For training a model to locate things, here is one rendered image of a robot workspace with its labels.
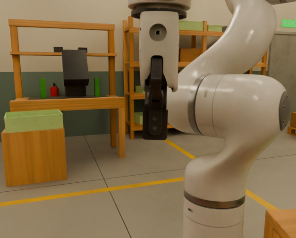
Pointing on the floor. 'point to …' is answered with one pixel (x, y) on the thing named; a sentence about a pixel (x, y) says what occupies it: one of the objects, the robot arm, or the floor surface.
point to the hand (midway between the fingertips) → (155, 124)
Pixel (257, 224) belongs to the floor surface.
